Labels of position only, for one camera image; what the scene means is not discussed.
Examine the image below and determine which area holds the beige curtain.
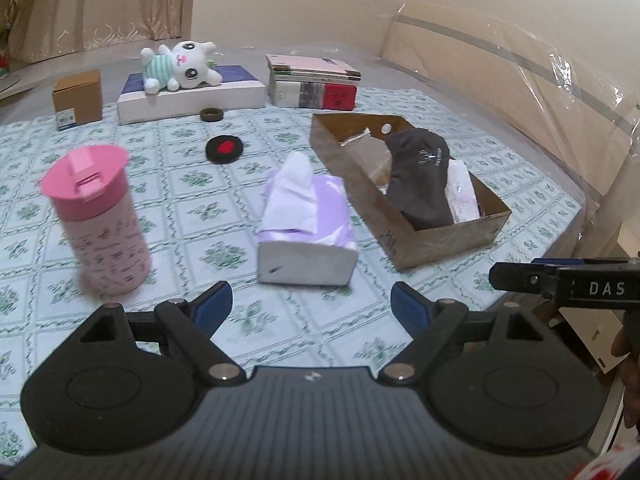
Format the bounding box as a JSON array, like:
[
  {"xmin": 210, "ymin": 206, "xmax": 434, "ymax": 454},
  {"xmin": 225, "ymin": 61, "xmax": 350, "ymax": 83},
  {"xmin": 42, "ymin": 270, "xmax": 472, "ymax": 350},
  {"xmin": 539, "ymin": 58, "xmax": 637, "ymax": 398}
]
[{"xmin": 7, "ymin": 0, "xmax": 195, "ymax": 64}]

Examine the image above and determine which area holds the plastic wrapped bed headboard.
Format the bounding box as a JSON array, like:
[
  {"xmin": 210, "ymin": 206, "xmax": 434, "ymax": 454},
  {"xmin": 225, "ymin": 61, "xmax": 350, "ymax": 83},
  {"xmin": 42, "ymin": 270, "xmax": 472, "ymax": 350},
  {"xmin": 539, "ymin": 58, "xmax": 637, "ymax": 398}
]
[{"xmin": 379, "ymin": 2, "xmax": 640, "ymax": 212}]

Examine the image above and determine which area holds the clear plastic bag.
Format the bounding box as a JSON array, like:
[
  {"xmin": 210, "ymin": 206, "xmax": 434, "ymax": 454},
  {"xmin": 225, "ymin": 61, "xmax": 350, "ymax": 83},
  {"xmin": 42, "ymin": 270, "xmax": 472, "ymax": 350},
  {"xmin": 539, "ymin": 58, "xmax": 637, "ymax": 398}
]
[{"xmin": 342, "ymin": 128, "xmax": 397, "ymax": 192}]

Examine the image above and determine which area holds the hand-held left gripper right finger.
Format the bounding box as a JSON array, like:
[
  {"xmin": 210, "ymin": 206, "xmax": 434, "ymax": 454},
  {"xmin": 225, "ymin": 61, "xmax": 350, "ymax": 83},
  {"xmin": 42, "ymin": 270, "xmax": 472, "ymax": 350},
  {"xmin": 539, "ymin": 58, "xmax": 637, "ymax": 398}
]
[{"xmin": 378, "ymin": 281, "xmax": 551, "ymax": 384}]

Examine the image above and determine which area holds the dark grey knit cap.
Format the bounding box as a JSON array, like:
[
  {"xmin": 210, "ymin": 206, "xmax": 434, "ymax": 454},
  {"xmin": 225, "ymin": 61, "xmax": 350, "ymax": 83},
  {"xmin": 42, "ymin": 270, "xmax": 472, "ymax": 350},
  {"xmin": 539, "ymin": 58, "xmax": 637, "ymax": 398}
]
[{"xmin": 384, "ymin": 128, "xmax": 456, "ymax": 231}]

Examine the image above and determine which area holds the red and white box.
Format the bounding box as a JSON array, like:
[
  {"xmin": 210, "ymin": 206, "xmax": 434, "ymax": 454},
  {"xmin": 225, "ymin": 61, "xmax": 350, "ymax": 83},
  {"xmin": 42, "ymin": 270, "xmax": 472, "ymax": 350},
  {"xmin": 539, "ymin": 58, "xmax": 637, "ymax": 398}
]
[{"xmin": 269, "ymin": 79, "xmax": 359, "ymax": 111}]

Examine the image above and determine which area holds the small brown cardboard box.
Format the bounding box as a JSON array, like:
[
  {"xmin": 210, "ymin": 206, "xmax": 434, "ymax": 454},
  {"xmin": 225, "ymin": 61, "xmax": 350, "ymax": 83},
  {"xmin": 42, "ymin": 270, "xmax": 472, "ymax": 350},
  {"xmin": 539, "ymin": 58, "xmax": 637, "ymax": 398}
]
[{"xmin": 52, "ymin": 69, "xmax": 104, "ymax": 132}]

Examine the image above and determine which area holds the pink lidded tumbler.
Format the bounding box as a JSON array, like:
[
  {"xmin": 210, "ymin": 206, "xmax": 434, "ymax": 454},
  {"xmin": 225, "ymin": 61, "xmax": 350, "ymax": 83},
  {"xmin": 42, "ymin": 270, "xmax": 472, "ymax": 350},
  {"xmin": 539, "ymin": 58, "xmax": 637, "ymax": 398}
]
[{"xmin": 40, "ymin": 143, "xmax": 153, "ymax": 296}]

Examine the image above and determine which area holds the white bunny plush toy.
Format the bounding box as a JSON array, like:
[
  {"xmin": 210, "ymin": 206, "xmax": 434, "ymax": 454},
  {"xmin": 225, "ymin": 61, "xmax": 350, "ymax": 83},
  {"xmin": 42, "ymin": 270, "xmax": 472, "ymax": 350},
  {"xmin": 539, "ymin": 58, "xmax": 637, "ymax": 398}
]
[{"xmin": 139, "ymin": 39, "xmax": 224, "ymax": 94}]

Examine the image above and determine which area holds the pink book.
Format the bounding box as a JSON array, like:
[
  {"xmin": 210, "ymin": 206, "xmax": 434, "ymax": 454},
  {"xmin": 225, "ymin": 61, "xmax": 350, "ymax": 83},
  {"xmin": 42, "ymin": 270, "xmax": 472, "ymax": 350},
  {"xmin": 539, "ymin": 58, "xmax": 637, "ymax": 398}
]
[{"xmin": 265, "ymin": 53, "xmax": 362, "ymax": 84}]

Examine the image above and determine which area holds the white pink-printed packet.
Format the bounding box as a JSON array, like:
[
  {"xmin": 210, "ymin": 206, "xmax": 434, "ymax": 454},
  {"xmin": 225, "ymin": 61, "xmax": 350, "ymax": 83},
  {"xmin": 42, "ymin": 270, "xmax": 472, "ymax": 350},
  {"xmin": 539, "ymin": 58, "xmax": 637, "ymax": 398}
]
[{"xmin": 446, "ymin": 158, "xmax": 480, "ymax": 224}]

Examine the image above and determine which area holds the black round pad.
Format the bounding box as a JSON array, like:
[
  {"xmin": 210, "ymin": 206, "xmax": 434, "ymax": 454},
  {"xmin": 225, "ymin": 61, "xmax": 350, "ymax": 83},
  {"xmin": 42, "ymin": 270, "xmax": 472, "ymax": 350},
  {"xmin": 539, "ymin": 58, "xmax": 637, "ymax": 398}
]
[{"xmin": 205, "ymin": 133, "xmax": 245, "ymax": 165}]

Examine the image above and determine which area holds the green floral bed sheet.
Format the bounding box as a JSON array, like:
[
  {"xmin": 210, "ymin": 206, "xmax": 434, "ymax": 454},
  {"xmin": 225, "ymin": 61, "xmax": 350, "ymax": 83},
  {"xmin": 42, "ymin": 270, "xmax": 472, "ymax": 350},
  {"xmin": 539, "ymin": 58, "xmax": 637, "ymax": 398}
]
[{"xmin": 0, "ymin": 86, "xmax": 587, "ymax": 467}]

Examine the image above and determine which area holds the brown cardboard tray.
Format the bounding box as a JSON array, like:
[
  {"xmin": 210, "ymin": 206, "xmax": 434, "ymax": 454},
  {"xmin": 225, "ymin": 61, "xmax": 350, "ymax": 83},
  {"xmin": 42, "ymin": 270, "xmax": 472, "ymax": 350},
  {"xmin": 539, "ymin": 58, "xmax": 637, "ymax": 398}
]
[{"xmin": 309, "ymin": 112, "xmax": 512, "ymax": 271}]

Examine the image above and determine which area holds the plain cardboard box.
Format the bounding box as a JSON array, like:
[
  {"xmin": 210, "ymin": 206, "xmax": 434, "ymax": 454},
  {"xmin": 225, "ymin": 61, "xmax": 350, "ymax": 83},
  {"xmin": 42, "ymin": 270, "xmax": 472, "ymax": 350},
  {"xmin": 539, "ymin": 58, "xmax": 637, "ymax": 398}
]
[{"xmin": 558, "ymin": 304, "xmax": 634, "ymax": 376}]

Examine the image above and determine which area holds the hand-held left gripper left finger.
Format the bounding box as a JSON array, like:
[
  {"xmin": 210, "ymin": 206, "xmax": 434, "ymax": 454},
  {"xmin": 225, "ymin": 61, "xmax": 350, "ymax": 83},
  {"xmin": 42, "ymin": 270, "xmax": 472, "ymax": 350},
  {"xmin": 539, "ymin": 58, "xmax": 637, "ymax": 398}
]
[{"xmin": 77, "ymin": 281, "xmax": 247, "ymax": 387}]

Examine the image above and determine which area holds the white box with blue top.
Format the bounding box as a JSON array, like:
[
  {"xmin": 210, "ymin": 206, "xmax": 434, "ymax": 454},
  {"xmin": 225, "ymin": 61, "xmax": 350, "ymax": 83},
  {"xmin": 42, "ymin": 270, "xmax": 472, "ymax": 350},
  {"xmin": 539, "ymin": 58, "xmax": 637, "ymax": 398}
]
[{"xmin": 117, "ymin": 63, "xmax": 267, "ymax": 126}]

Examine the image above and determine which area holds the purple tissue pack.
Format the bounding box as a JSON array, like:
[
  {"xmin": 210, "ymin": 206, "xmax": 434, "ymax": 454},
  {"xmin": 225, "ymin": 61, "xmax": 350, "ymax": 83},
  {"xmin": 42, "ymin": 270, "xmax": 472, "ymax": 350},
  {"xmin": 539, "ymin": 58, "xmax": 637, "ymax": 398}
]
[{"xmin": 255, "ymin": 152, "xmax": 359, "ymax": 287}]

